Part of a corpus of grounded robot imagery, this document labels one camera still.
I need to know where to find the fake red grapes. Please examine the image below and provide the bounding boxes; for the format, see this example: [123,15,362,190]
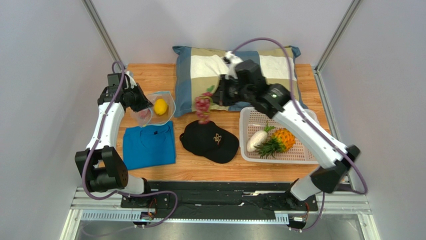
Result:
[194,85,215,124]

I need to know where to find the clear zip top bag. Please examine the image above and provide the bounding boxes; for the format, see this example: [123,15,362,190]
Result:
[130,91,176,127]

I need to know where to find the white fake radish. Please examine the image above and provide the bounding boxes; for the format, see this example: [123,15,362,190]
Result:
[246,123,275,153]

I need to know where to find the fake pineapple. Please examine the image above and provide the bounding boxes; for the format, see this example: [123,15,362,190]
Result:
[255,128,296,159]

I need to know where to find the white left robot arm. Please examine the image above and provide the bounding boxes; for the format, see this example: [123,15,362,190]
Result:
[74,85,152,200]

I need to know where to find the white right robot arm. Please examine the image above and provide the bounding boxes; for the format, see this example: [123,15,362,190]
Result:
[213,75,360,201]

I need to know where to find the fake yellow lemon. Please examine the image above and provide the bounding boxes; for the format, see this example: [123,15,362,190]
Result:
[153,98,169,116]

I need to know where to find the blue folded t-shirt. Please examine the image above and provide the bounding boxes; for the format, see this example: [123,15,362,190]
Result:
[122,121,177,170]

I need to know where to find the black baseball cap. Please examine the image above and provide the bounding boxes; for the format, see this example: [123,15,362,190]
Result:
[179,120,239,164]

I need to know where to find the white plastic basket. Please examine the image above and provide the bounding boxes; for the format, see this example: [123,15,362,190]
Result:
[239,107,317,165]

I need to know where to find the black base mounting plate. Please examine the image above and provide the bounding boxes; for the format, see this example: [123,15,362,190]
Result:
[121,190,319,220]

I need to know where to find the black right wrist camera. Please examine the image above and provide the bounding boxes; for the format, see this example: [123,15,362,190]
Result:
[234,59,267,89]

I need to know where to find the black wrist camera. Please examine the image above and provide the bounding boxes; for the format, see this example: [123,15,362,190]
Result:
[234,59,267,89]
[107,73,129,96]

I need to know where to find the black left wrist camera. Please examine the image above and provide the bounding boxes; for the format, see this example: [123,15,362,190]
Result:
[107,73,129,96]

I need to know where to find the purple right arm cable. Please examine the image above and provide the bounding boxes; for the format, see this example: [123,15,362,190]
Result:
[231,37,369,233]

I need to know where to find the left aluminium corner post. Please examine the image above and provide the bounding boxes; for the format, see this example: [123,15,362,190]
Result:
[81,0,123,63]

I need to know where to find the aluminium corner post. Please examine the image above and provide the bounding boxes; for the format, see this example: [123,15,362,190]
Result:
[315,0,363,73]
[81,0,123,63]

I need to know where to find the right aluminium corner post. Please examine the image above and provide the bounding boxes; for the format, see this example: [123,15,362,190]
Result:
[315,0,363,73]

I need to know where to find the aluminium front frame rail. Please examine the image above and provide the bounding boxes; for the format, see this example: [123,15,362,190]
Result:
[60,188,381,240]

